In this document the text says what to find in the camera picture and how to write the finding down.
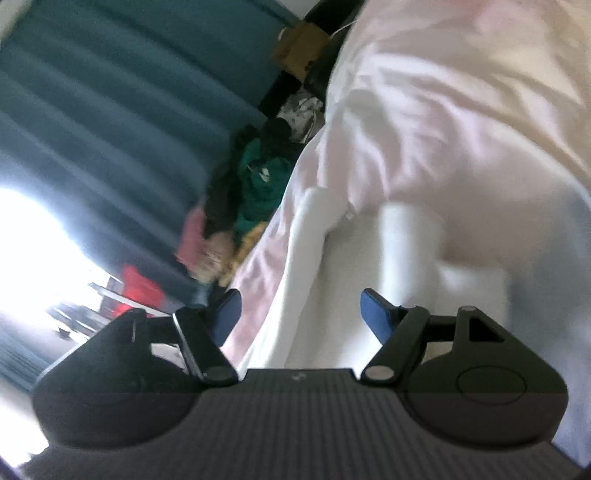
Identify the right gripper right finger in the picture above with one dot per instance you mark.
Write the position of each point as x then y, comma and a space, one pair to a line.
463, 377

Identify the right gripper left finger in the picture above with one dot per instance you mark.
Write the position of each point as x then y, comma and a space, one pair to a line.
135, 379

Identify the white zip-up jacket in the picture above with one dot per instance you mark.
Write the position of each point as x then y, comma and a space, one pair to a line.
333, 255

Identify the dark green clothes pile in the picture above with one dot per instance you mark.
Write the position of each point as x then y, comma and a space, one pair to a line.
249, 186

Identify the red cloth on stand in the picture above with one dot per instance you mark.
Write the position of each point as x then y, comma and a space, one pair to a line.
141, 289

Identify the window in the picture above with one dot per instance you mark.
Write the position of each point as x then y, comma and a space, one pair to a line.
41, 266

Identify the pink garment in pile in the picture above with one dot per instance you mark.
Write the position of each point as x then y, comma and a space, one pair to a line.
191, 241

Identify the pastel pink blue duvet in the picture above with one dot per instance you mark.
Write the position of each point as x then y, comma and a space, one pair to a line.
479, 112

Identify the teal curtain right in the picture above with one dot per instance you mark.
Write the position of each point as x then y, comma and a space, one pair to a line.
115, 114

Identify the brown cardboard box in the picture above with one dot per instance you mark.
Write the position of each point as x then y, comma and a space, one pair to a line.
299, 47

